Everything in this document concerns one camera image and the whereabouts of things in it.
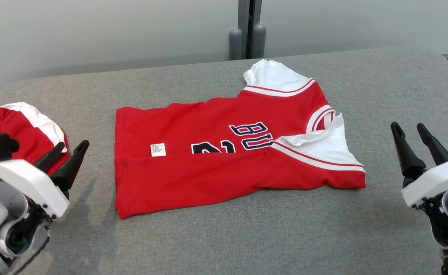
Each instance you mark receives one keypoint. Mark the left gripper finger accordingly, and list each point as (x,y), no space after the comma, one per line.
(50,157)
(71,168)

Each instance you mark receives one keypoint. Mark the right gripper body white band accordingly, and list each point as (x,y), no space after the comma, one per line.
(437,177)

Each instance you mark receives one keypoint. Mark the red shorts with white stripe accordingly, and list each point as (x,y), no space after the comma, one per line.
(21,130)

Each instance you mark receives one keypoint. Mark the grey wall partition post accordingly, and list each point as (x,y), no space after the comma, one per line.
(247,30)

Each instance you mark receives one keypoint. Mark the red basketball jersey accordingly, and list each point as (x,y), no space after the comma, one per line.
(193,179)

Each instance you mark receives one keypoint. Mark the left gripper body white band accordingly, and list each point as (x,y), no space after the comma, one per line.
(29,179)

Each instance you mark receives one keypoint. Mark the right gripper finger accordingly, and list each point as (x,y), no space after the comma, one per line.
(409,160)
(435,151)

